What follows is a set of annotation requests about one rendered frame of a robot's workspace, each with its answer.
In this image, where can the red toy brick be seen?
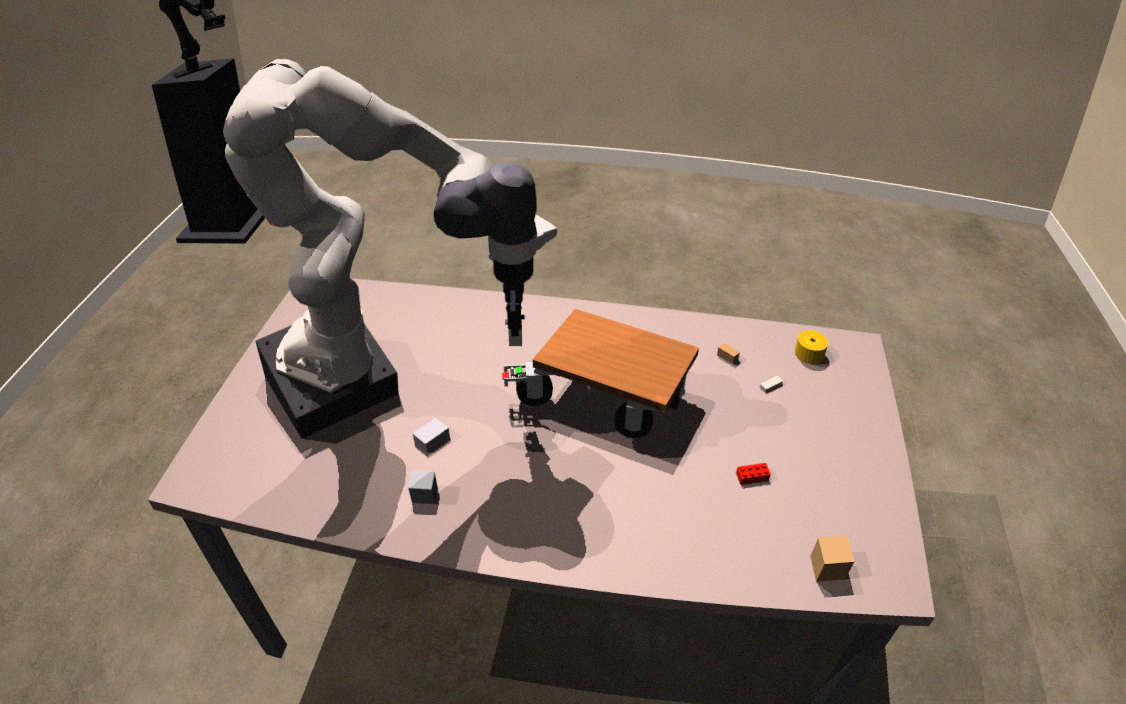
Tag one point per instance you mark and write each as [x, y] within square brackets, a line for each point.
[753, 473]

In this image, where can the brown cube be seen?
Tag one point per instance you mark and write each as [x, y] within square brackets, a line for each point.
[832, 558]

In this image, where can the yellow short cylinder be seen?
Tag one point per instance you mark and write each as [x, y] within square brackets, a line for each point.
[811, 347]

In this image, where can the small brown block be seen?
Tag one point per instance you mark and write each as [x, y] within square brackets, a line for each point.
[728, 353]

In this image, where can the wooden wheeled dolly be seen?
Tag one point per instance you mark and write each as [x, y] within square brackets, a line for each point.
[613, 357]

